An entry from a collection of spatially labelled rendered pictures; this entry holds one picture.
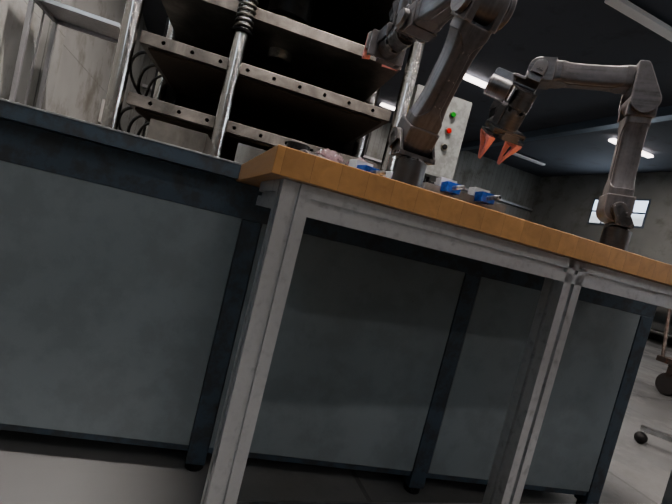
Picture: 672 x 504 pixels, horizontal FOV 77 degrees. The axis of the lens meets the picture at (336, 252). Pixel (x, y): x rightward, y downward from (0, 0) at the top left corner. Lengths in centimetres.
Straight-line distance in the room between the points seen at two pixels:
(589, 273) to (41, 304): 118
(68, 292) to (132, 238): 19
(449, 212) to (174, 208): 67
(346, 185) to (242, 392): 34
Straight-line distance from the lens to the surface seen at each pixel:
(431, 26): 105
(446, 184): 120
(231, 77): 194
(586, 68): 131
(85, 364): 121
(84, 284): 116
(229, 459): 72
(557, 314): 90
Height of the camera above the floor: 71
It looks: 3 degrees down
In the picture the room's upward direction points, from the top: 14 degrees clockwise
